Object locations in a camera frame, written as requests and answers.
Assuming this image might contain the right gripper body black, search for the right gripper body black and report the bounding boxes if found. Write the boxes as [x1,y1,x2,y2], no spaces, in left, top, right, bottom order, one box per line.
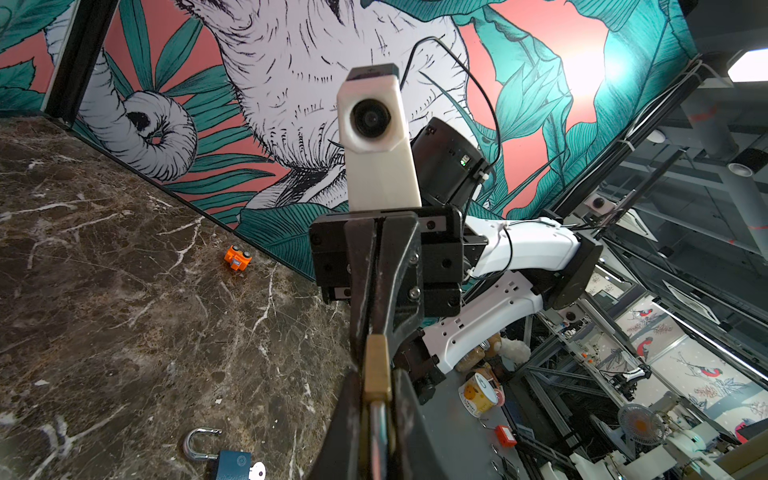
[309,206,488,317]

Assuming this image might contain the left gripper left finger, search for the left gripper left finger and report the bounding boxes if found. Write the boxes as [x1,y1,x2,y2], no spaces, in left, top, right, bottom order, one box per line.
[308,370,362,480]

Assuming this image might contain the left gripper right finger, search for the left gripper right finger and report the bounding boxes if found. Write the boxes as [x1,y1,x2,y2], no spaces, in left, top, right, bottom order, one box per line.
[389,369,457,479]

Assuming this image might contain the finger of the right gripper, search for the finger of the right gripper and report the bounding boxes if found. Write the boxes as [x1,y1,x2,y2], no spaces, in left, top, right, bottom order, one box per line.
[344,217,380,364]
[374,211,423,360]

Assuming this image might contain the blue padlock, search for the blue padlock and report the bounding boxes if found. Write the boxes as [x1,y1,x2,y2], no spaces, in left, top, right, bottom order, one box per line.
[181,427,267,480]

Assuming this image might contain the brass padlock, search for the brass padlock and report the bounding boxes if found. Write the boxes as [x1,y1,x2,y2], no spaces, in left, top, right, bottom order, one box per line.
[363,334,392,480]

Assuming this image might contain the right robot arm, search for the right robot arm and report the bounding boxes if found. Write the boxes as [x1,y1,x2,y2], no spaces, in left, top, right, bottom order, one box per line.
[309,119,602,402]

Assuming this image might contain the yellow tape roll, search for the yellow tape roll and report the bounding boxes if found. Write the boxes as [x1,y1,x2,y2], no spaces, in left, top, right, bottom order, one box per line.
[458,373,505,418]

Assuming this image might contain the orange toy car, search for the orange toy car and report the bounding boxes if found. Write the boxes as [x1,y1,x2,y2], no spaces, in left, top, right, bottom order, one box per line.
[224,245,252,271]

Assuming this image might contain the small desk fan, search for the small desk fan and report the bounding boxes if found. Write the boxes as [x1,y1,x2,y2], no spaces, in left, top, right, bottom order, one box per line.
[617,403,666,446]

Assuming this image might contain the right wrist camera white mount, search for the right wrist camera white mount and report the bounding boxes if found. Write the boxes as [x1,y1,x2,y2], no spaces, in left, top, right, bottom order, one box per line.
[337,63,422,212]

